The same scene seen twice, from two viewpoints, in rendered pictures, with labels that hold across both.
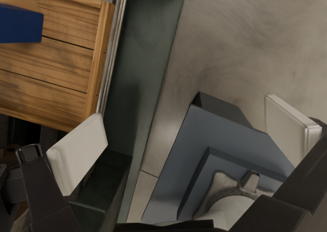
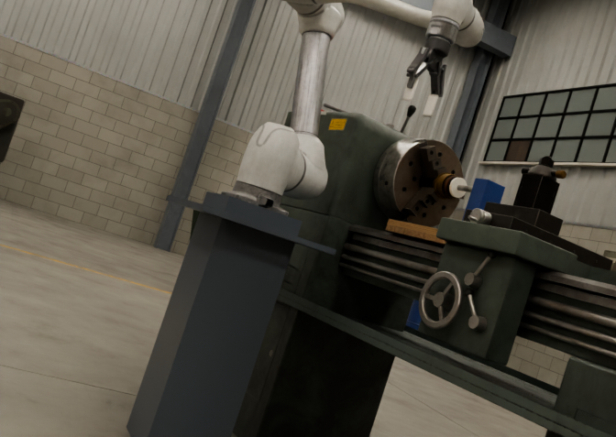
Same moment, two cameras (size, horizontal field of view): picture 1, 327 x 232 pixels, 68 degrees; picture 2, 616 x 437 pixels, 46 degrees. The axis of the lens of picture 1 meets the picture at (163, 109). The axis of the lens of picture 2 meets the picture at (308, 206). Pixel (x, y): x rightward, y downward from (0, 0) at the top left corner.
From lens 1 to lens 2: 2.20 m
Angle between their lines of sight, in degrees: 77
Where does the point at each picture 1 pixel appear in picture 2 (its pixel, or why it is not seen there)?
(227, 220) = (291, 169)
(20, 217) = (397, 167)
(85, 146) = (431, 103)
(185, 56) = not seen: outside the picture
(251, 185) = (267, 197)
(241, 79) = not seen: outside the picture
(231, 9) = not seen: outside the picture
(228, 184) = (276, 205)
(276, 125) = (410, 92)
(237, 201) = (279, 185)
